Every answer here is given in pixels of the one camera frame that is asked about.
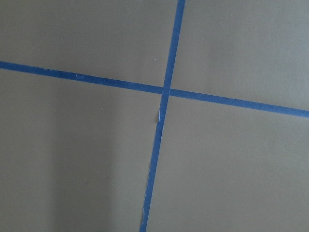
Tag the blue tape strip crosswise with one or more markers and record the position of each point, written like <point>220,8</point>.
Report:
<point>153,89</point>

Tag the blue tape strip lengthwise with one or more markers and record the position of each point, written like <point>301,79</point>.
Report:
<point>162,113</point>

